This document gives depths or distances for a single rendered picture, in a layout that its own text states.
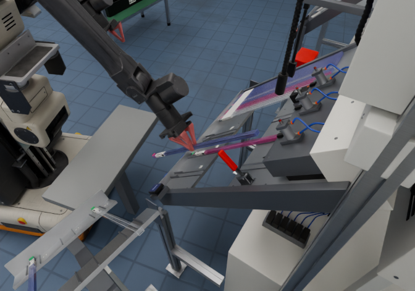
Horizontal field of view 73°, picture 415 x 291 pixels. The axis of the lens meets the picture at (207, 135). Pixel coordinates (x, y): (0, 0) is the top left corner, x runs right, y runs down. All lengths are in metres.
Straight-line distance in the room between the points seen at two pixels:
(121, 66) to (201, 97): 1.81
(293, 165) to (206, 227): 1.23
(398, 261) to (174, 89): 0.59
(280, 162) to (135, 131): 0.97
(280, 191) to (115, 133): 1.02
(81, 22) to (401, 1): 0.59
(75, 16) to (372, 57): 0.58
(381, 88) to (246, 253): 0.81
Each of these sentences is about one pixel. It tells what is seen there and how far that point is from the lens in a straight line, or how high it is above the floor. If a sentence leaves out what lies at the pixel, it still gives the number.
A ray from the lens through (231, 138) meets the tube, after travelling 0.70.
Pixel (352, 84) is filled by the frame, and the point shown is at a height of 1.41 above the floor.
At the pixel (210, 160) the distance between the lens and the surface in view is 0.96.
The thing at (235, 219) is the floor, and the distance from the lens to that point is 1.79.
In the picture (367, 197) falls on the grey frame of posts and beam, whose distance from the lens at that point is 0.47.
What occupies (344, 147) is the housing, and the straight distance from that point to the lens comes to 0.48.
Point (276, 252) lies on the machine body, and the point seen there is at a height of 0.62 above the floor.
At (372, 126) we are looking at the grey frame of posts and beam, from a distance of 0.37.
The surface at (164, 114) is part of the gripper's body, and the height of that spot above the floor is 1.08.
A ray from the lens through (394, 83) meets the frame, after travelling 0.36.
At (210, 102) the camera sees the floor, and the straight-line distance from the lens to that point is 2.44.
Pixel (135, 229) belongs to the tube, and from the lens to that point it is 0.60.
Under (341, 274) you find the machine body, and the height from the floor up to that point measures 0.62.
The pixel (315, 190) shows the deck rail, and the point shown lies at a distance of 0.55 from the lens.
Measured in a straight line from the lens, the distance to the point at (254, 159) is 0.78.
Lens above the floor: 1.61
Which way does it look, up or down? 48 degrees down
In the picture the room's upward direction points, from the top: 1 degrees counter-clockwise
